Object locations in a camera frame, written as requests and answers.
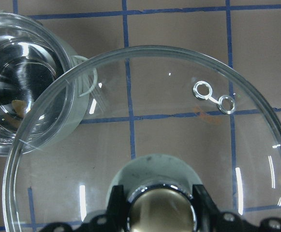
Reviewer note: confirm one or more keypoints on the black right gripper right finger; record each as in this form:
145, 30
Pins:
207, 213

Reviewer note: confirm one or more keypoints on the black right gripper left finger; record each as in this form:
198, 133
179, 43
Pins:
117, 210

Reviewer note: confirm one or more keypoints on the glass pot lid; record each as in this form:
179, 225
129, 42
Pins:
160, 120

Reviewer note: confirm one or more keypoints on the pale green cooking pot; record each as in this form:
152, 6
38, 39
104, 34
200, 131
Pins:
31, 59

